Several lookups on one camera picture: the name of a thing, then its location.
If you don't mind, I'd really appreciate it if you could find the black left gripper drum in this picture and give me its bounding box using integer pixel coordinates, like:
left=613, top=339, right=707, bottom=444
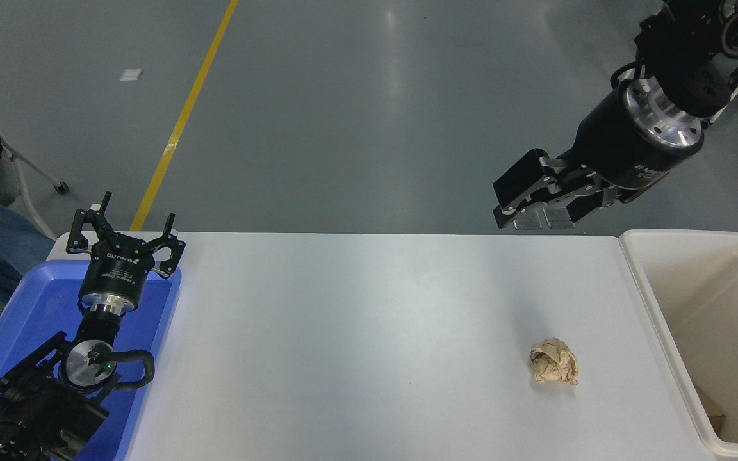
left=79, top=233, right=157, bottom=302

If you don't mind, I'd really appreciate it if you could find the metal floor plate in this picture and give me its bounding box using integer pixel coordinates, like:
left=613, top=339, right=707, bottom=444
left=544, top=206, right=576, bottom=230
left=512, top=209, right=543, bottom=231

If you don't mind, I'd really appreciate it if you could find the white chair beside person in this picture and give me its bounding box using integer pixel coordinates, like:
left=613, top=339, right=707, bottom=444
left=0, top=79, right=70, bottom=241

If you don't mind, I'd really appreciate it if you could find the tan paper ball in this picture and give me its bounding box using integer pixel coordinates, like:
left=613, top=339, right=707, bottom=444
left=530, top=338, right=580, bottom=386

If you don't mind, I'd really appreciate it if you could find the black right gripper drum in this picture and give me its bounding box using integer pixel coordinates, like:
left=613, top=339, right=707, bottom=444
left=558, top=86, right=687, bottom=203

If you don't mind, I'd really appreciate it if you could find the large pale plastic bin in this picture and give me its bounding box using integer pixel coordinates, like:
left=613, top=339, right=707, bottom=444
left=619, top=229, right=738, bottom=459

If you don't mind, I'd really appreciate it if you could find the blue plastic tray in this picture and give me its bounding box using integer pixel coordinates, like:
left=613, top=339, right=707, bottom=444
left=0, top=259, right=183, bottom=461

